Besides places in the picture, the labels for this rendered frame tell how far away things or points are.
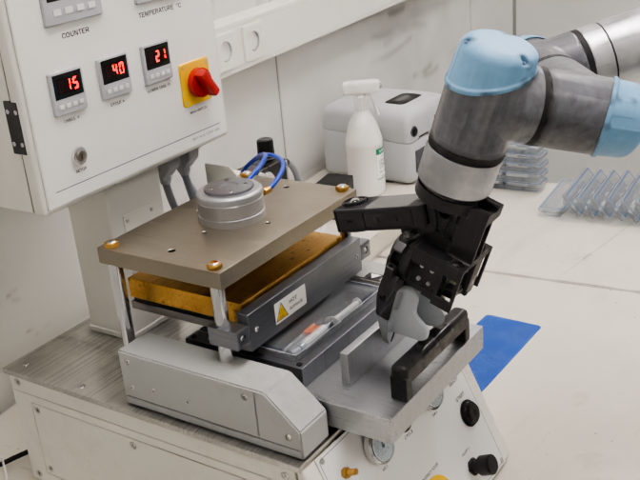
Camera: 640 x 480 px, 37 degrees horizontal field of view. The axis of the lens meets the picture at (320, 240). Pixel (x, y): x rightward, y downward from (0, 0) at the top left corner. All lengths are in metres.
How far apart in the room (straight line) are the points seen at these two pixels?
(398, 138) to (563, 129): 1.20
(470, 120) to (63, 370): 0.62
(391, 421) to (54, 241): 0.79
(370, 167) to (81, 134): 1.02
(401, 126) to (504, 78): 1.22
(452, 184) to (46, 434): 0.64
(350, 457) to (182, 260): 0.28
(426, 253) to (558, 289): 0.80
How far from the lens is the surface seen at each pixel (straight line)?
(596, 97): 0.91
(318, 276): 1.11
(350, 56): 2.40
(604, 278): 1.77
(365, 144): 2.02
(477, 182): 0.91
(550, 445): 1.32
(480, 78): 0.86
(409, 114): 2.08
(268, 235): 1.06
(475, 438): 1.23
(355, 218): 0.99
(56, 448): 1.28
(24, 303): 1.56
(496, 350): 1.53
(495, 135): 0.89
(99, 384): 1.19
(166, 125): 1.21
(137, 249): 1.07
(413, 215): 0.96
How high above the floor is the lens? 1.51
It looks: 23 degrees down
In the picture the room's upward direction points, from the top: 5 degrees counter-clockwise
